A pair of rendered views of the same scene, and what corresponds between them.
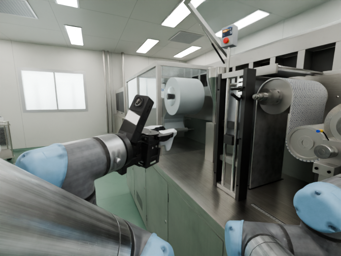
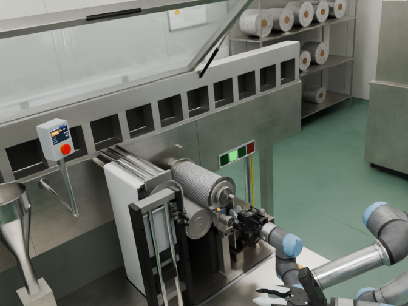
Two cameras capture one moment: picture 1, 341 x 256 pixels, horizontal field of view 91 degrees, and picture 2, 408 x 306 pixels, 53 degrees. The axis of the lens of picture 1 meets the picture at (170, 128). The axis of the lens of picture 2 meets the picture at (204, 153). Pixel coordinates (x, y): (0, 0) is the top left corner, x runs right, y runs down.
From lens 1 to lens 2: 136 cm
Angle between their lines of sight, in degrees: 97
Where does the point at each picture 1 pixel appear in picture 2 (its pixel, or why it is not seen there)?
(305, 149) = (200, 227)
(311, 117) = not seen: hidden behind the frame
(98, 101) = not seen: outside the picture
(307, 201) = (295, 248)
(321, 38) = (104, 110)
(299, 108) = not seen: hidden behind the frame
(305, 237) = (293, 263)
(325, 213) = (300, 245)
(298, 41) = (78, 112)
